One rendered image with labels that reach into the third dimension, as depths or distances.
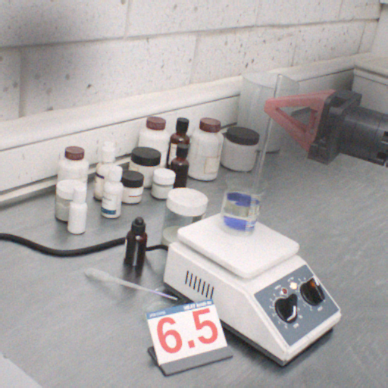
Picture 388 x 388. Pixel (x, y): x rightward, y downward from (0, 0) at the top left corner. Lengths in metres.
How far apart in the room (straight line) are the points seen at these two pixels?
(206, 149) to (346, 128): 0.47
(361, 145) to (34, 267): 0.44
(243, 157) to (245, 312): 0.53
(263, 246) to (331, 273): 0.19
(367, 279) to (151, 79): 0.57
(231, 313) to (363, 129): 0.26
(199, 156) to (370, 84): 0.79
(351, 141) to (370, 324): 0.28
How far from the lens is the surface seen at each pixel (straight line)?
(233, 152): 1.20
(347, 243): 1.04
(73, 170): 0.97
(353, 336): 0.82
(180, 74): 1.29
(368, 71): 1.80
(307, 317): 0.76
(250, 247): 0.77
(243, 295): 0.72
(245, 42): 1.46
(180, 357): 0.70
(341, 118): 0.67
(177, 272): 0.78
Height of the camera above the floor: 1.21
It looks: 25 degrees down
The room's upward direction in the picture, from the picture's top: 10 degrees clockwise
